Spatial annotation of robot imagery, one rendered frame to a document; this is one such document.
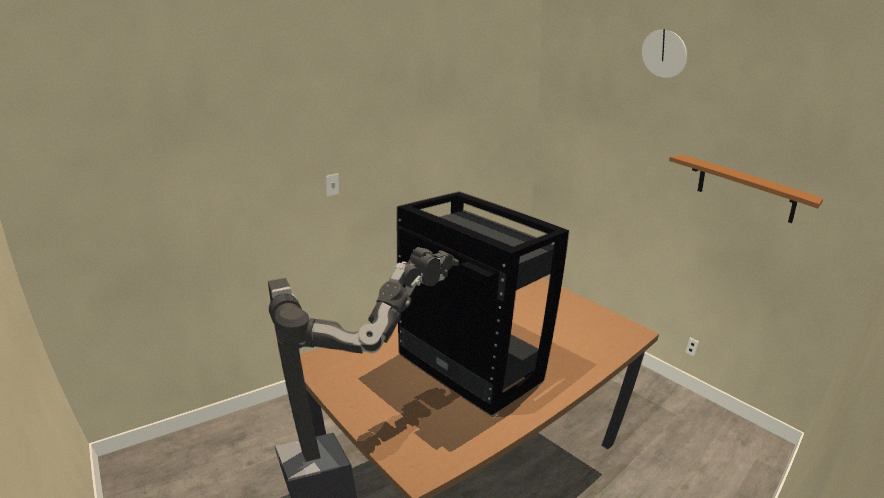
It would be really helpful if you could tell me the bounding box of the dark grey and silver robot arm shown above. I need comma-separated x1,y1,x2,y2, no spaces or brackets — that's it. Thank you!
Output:
269,262,422,354

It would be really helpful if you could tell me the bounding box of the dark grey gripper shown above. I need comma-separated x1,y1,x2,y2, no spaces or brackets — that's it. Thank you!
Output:
408,247,459,286

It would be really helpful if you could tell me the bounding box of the black server rack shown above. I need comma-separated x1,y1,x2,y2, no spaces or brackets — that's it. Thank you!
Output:
397,192,569,416

